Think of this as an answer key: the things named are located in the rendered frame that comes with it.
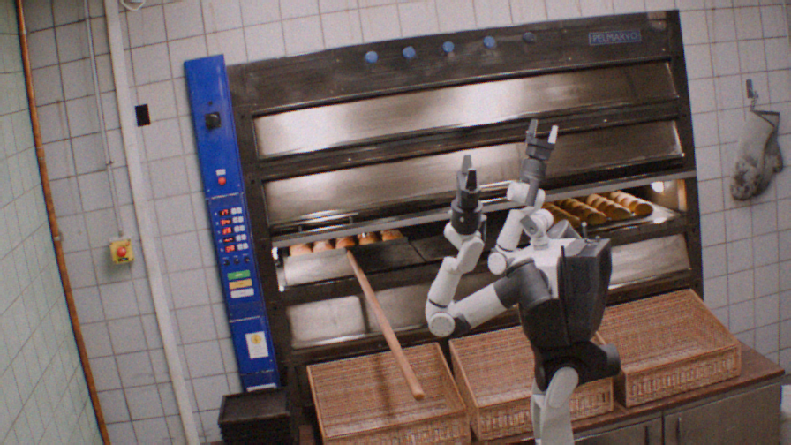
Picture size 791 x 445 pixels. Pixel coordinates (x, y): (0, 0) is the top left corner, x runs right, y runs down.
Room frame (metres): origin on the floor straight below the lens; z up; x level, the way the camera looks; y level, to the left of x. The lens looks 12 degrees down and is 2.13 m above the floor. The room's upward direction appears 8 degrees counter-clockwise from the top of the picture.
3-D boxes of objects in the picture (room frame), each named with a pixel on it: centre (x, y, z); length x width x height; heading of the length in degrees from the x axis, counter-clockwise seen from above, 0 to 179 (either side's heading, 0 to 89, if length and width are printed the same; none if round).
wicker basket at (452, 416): (3.31, 0.14, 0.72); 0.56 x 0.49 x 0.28; 98
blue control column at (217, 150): (4.44, 0.76, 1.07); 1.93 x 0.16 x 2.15; 7
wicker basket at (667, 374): (3.46, -1.04, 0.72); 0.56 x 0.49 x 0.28; 98
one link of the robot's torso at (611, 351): (2.78, -0.53, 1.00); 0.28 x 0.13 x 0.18; 97
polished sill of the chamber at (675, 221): (3.67, -0.39, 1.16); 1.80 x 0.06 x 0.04; 97
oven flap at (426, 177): (3.65, -0.39, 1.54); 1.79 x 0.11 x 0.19; 97
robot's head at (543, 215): (2.79, -0.45, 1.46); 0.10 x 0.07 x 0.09; 152
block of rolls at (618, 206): (4.16, -0.92, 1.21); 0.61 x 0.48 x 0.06; 7
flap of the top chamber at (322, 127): (3.65, -0.39, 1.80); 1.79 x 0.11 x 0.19; 97
